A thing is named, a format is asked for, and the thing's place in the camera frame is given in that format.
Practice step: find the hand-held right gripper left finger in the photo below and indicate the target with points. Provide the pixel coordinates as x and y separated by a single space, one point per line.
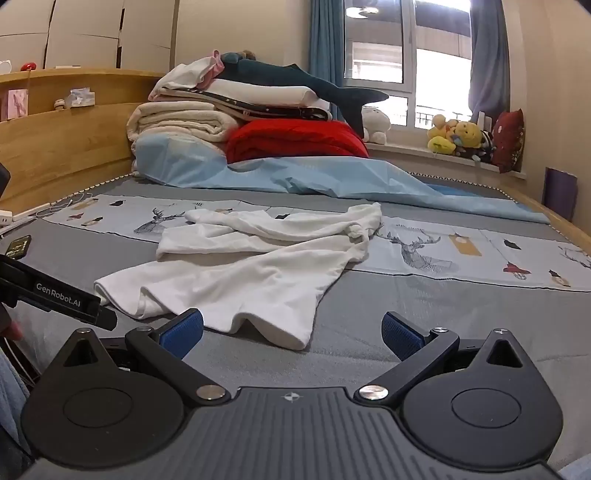
182 331

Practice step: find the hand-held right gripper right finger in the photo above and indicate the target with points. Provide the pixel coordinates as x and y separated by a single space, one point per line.
400 334

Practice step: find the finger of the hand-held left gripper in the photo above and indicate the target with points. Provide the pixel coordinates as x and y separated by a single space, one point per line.
107 318

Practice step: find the white shirt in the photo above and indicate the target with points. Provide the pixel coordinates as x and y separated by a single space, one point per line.
240 286

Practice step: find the dark phone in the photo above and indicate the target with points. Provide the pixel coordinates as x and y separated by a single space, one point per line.
16 245

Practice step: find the white power strip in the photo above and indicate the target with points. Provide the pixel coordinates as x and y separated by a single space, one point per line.
4 218

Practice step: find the blue denim cloth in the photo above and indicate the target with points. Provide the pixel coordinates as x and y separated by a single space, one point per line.
9 401

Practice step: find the wooden headboard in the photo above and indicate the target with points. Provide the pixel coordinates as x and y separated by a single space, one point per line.
69 152

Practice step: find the blue pillow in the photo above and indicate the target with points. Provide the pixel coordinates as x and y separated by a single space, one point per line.
445 190

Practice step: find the light blue quilt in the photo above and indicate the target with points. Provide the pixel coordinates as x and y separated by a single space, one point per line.
323 180

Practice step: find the pink gift bag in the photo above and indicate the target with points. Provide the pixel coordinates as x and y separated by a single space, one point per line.
17 104

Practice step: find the tissue pack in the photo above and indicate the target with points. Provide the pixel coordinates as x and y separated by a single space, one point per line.
82 98

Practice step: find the yellow duck plush toy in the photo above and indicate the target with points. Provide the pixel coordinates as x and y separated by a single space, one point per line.
441 136

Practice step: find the cream folded blanket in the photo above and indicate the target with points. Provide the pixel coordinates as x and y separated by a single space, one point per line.
180 122

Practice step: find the yellow round plush toy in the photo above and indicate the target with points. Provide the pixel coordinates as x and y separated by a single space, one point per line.
468 134

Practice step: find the purple box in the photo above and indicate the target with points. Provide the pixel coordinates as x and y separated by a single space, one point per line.
561 194

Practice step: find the white plush toy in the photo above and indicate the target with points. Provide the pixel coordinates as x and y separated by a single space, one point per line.
375 122

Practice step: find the red folded blanket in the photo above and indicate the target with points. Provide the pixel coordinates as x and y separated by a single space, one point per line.
295 141

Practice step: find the dark red cushion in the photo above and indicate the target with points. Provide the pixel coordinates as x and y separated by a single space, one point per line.
508 141

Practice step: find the white folded bedding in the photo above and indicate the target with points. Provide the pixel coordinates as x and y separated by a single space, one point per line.
268 92
258 107

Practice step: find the white crumpled cloth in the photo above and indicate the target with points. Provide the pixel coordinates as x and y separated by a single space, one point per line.
184 76

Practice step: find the white wardrobe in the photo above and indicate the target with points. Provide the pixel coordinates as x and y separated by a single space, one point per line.
92 32

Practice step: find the window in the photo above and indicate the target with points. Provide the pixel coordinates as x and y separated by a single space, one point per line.
434 69

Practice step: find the dark blue shark plush toy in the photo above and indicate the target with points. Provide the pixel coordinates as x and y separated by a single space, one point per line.
277 76

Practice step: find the grey blue curtain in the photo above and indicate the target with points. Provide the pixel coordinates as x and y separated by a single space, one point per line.
489 55

